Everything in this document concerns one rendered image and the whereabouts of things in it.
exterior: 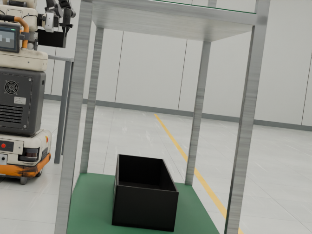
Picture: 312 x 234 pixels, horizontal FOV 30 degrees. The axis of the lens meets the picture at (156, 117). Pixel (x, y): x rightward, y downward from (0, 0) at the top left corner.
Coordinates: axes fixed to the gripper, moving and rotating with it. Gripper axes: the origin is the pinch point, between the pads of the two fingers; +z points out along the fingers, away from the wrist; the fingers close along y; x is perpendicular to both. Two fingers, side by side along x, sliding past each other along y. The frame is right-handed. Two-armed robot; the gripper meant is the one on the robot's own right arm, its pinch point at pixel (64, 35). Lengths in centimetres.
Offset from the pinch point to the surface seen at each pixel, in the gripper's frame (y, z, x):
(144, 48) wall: -65, -15, -658
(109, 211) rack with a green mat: -53, 58, 266
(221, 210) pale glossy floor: -116, 95, 94
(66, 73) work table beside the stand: -4.5, 27.1, 3.0
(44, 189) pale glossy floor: -9, 94, 95
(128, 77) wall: -42, 44, -657
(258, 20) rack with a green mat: -84, -1, 297
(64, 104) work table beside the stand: -5, 51, 3
